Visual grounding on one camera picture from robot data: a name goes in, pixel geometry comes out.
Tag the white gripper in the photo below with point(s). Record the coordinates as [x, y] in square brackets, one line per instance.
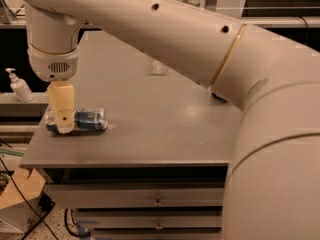
[53, 65]

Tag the red bull can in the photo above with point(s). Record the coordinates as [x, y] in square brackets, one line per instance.
[90, 120]

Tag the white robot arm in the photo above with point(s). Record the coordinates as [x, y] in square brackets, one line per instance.
[272, 190]

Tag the blue pepsi can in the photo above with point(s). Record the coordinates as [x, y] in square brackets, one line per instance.
[219, 99]

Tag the white pump dispenser bottle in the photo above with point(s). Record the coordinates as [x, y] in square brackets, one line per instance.
[19, 87]

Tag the cardboard box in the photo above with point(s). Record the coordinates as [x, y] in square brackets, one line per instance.
[19, 201]

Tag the grey drawer cabinet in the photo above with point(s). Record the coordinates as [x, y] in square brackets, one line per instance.
[157, 172]

